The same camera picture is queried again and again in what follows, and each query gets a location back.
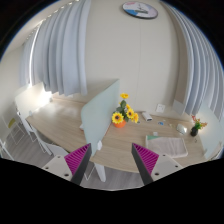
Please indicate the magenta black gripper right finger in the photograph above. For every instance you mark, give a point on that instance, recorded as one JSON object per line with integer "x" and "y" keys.
{"x": 153, "y": 166}

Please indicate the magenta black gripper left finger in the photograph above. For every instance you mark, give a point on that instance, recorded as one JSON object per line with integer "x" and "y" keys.
{"x": 72, "y": 166}

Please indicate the beige folded towel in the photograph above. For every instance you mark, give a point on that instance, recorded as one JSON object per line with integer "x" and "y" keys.
{"x": 172, "y": 146}

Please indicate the white chair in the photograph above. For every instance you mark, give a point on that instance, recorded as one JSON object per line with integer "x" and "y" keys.
{"x": 51, "y": 149}

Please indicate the white rectangular device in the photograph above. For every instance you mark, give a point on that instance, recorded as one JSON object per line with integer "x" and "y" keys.
{"x": 146, "y": 116}

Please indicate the white computer mouse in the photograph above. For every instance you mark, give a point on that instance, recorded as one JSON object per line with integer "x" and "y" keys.
{"x": 180, "y": 128}

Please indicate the sunflower bouquet in orange pot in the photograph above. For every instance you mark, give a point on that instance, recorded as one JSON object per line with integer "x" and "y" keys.
{"x": 124, "y": 113}

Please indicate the pale green desk divider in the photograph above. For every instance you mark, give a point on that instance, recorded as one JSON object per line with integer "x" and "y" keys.
{"x": 96, "y": 114}

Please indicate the small flowers in dark vase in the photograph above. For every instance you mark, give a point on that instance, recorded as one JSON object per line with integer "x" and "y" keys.
{"x": 198, "y": 125}

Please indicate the right grey curtain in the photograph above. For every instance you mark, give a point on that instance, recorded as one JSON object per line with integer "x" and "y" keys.
{"x": 201, "y": 74}

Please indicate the grey curtain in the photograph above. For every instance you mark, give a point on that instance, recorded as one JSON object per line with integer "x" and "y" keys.
{"x": 201, "y": 74}
{"x": 54, "y": 53}

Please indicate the left grey curtain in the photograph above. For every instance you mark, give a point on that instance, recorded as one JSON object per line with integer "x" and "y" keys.
{"x": 54, "y": 53}

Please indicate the white wall socket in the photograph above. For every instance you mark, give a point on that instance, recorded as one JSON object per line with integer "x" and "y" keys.
{"x": 160, "y": 108}

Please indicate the round wall clock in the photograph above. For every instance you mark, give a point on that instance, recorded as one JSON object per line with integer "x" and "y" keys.
{"x": 140, "y": 10}

